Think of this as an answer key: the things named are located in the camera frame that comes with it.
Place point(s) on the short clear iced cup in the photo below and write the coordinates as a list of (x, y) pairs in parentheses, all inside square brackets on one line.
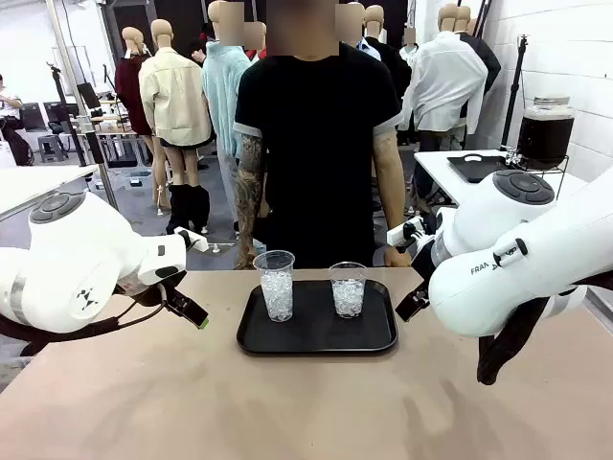
[(347, 297)]

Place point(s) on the white table with plain top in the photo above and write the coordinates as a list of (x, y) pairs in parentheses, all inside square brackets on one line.
[(38, 184)]

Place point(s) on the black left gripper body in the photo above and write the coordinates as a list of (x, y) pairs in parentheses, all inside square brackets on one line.
[(155, 293)]

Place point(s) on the mannequin in light blue fleece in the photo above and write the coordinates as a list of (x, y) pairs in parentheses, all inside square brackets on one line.
[(220, 86)]

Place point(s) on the mannequin in red jacket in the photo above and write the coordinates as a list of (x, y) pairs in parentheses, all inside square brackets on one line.
[(254, 53)]

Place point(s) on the white table holding dispenser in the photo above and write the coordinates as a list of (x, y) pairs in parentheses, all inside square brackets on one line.
[(440, 167)]

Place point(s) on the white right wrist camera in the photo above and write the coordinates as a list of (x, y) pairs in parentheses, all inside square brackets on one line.
[(397, 235)]

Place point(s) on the black plastic serving tray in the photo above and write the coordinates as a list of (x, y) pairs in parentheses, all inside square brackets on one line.
[(316, 335)]

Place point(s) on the tattooed right forearm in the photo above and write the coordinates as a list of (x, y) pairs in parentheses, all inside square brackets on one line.
[(249, 211)]

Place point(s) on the mannequin in maroon dress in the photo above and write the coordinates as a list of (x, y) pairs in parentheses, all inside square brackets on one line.
[(134, 96)]

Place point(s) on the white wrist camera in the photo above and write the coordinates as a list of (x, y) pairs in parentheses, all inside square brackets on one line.
[(196, 242), (397, 235)]

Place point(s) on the person's left hand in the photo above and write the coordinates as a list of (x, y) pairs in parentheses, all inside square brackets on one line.
[(396, 259)]

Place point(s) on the mannequin in black jacket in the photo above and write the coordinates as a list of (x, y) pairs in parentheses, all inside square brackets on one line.
[(488, 62)]

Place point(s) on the man in black T-shirt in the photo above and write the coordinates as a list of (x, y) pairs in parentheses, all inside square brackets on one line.
[(316, 144)]

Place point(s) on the grey plastic stool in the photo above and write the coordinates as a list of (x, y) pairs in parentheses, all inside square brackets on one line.
[(50, 141)]

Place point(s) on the mannequin in cream jacket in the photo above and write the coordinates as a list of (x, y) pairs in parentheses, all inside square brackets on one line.
[(174, 96)]

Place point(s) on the mannequin in black suit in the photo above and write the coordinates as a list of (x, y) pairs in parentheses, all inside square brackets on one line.
[(395, 76)]

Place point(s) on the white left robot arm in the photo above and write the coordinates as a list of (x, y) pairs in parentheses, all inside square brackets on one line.
[(72, 259)]

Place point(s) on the black tripod with thick leg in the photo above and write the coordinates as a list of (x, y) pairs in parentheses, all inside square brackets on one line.
[(94, 146)]

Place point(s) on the tall slim black tripod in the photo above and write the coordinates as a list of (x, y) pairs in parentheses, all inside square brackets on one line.
[(515, 96)]

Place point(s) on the silver metal pole stand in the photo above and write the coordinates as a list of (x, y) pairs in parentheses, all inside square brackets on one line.
[(106, 182)]

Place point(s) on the person's left forearm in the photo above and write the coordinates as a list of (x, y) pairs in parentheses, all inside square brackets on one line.
[(392, 211)]

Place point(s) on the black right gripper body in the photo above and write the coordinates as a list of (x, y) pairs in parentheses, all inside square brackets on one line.
[(422, 266)]

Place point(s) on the tall clear iced cup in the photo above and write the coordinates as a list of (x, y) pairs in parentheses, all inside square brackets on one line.
[(277, 297)]

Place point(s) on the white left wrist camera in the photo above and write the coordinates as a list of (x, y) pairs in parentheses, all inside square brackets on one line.
[(196, 242)]

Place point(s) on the mannequin in white shirt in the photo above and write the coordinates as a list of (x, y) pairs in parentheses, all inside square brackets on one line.
[(445, 81)]

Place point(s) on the person's right hand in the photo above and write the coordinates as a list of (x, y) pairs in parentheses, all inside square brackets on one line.
[(245, 259)]

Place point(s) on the person with black hair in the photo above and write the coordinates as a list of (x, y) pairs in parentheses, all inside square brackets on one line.
[(197, 50)]

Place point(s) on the black monitor screen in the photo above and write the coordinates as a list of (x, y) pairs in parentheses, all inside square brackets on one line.
[(88, 96)]

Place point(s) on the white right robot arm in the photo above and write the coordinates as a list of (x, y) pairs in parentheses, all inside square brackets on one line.
[(527, 268)]

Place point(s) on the mannequin in blue shirt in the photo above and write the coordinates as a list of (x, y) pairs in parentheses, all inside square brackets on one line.
[(368, 50)]

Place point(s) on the glass dark drink dispenser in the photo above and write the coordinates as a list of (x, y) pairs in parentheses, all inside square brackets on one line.
[(546, 136)]

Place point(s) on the man in white T-shirt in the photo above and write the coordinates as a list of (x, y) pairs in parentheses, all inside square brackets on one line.
[(9, 103)]

